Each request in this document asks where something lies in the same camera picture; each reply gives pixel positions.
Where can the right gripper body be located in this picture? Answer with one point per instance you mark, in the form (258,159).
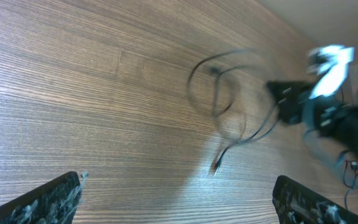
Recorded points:
(323,113)

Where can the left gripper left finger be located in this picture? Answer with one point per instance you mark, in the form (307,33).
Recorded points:
(53,202)

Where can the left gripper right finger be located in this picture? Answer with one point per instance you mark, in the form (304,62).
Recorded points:
(296,204)

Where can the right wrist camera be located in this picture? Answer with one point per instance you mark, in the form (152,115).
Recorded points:
(330,63)

